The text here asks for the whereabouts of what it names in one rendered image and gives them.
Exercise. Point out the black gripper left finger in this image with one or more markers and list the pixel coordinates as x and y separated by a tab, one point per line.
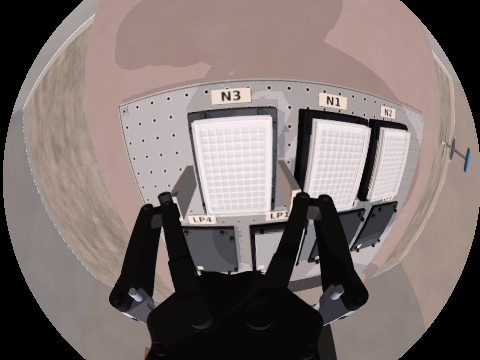
133	291

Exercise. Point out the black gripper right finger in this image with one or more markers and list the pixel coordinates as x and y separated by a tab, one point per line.
343	290

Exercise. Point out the black flat plate with corner posts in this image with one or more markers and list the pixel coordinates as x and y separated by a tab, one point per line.
374	226

